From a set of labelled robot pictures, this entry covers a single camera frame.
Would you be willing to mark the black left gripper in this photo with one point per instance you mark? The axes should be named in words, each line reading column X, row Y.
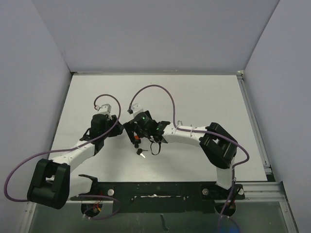
column 117, row 129

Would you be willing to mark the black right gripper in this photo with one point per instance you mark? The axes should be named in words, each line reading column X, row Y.
column 129, row 126

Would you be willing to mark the orange black padlock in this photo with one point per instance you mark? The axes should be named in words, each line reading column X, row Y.
column 136, row 141

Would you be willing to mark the black headed key bunch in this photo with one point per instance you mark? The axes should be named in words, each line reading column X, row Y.
column 141, row 152

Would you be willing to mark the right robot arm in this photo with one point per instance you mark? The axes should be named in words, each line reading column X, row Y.
column 217, row 144

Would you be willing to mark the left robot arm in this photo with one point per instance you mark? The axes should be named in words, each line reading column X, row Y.
column 51, row 184

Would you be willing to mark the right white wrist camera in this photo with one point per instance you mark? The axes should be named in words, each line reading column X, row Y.
column 135, row 109

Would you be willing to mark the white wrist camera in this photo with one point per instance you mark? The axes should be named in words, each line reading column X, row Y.
column 135, row 109
column 103, row 112

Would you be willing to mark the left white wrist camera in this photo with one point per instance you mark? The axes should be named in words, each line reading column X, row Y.
column 103, row 112

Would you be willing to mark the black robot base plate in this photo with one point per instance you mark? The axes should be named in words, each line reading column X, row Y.
column 168, row 197

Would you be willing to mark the aluminium table frame rail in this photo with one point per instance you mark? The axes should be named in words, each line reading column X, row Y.
column 285, row 207

